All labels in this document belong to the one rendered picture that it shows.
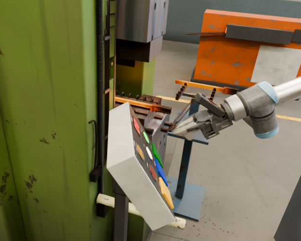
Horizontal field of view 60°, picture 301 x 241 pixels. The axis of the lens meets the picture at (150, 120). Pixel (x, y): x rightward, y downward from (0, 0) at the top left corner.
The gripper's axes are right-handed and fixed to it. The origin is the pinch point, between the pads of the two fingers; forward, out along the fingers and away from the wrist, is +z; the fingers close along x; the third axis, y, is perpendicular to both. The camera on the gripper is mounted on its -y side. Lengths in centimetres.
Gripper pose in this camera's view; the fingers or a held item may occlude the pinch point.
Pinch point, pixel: (175, 130)
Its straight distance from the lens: 95.9
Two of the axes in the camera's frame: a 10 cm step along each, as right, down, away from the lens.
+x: -1.2, -4.7, 8.8
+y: 4.2, 7.7, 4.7
